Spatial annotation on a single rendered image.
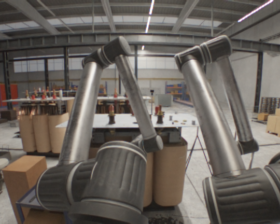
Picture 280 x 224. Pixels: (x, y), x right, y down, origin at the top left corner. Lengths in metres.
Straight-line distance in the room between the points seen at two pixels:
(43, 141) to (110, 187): 3.73
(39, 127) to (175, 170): 3.27
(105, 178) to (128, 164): 0.08
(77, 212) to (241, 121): 1.04
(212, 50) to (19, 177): 2.11
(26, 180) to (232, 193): 1.82
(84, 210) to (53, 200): 0.27
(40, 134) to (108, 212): 3.75
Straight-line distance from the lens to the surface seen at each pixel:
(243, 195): 0.61
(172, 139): 1.73
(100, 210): 0.40
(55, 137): 3.87
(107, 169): 0.46
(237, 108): 1.10
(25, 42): 12.42
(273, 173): 0.66
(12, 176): 2.01
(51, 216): 1.39
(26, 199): 1.53
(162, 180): 1.94
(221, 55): 1.07
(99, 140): 1.72
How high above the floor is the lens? 1.74
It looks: 9 degrees down
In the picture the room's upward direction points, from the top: straight up
